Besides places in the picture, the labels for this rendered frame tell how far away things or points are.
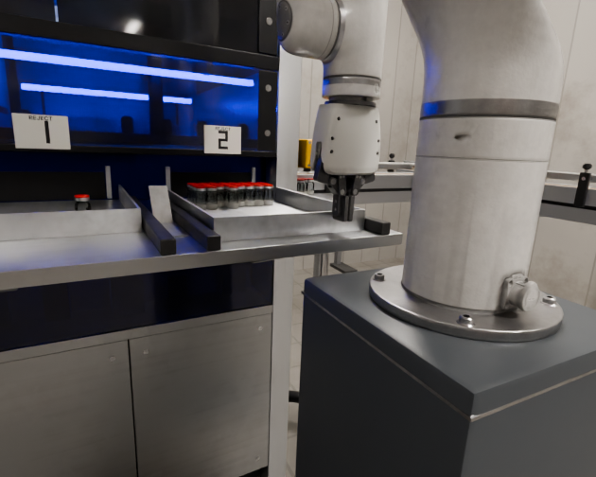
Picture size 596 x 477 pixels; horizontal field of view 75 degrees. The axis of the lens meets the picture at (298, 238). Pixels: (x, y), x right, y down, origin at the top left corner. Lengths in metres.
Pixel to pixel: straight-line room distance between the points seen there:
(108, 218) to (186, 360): 0.51
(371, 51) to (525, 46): 0.25
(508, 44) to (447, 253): 0.18
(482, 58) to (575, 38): 2.93
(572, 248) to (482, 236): 2.79
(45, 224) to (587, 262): 2.97
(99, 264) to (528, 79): 0.45
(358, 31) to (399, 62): 3.10
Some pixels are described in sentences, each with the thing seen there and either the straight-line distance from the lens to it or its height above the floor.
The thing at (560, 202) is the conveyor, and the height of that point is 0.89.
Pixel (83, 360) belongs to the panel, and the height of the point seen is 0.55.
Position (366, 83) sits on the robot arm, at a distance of 0.57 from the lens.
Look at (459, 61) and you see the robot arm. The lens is 0.39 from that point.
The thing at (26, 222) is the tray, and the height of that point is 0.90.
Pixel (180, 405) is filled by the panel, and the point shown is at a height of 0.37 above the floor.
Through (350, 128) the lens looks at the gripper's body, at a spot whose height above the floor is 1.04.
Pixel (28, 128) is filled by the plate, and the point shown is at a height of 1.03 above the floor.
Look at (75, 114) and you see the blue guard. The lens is 0.87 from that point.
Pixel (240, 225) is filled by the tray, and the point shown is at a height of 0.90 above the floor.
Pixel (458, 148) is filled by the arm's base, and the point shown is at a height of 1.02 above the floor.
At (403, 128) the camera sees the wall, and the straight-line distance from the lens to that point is 3.68.
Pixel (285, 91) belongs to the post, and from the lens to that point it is 0.98.
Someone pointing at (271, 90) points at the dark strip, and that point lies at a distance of 0.96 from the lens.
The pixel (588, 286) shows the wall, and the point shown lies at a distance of 3.15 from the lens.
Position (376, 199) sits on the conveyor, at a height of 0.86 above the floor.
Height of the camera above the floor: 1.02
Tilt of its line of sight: 13 degrees down
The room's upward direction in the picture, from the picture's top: 2 degrees clockwise
